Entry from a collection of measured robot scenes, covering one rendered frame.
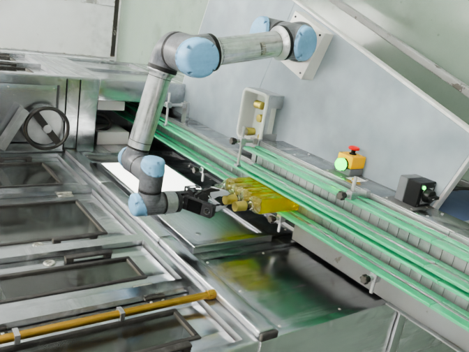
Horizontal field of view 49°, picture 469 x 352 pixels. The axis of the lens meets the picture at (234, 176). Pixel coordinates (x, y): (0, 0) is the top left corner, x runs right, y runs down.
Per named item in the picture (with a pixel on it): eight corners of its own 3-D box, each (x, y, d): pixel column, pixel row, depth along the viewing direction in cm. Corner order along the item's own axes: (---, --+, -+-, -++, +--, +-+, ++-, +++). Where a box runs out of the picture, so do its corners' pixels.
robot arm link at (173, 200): (169, 196, 165) (166, 219, 167) (181, 195, 167) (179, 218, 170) (159, 188, 170) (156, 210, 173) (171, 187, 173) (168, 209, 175)
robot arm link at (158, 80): (150, 21, 163) (108, 164, 172) (167, 26, 155) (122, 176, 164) (179, 32, 170) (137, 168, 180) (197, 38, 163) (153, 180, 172)
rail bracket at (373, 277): (382, 285, 162) (353, 292, 154) (387, 265, 160) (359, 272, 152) (392, 291, 159) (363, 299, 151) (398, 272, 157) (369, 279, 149)
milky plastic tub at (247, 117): (250, 135, 234) (234, 135, 229) (259, 87, 227) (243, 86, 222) (273, 147, 221) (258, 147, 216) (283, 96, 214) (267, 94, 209)
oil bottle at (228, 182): (262, 188, 209) (218, 191, 197) (264, 175, 207) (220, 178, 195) (270, 193, 205) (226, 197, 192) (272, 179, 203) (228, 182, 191)
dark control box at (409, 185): (410, 196, 167) (393, 198, 162) (416, 173, 165) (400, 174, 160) (431, 206, 161) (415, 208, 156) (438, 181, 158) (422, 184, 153)
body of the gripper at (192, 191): (199, 184, 181) (169, 186, 174) (211, 192, 174) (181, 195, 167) (196, 204, 183) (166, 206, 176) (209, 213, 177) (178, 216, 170)
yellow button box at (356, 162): (348, 169, 188) (334, 170, 183) (353, 149, 186) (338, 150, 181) (362, 175, 182) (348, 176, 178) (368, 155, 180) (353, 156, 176)
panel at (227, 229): (161, 165, 258) (95, 167, 238) (162, 159, 257) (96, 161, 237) (271, 242, 190) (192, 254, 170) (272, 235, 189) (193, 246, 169)
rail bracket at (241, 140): (249, 164, 214) (224, 165, 207) (255, 125, 209) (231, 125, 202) (253, 166, 212) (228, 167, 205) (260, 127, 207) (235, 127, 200)
